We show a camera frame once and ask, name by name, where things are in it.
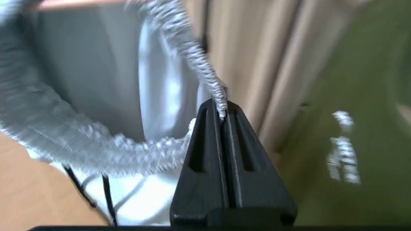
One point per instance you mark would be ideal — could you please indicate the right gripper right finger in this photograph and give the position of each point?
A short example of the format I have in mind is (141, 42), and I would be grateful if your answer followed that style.
(257, 186)

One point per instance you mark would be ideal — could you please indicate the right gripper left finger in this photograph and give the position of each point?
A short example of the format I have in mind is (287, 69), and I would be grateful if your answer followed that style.
(199, 183)

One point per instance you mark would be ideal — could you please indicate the pale grey garment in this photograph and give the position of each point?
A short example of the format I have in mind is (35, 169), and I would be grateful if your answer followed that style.
(96, 80)

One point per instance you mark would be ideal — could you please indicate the green printed t-shirt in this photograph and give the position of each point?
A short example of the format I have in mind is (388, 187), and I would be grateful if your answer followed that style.
(369, 80)

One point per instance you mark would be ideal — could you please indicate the pink clothes hanger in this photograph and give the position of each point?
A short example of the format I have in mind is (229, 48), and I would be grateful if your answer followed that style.
(80, 4)

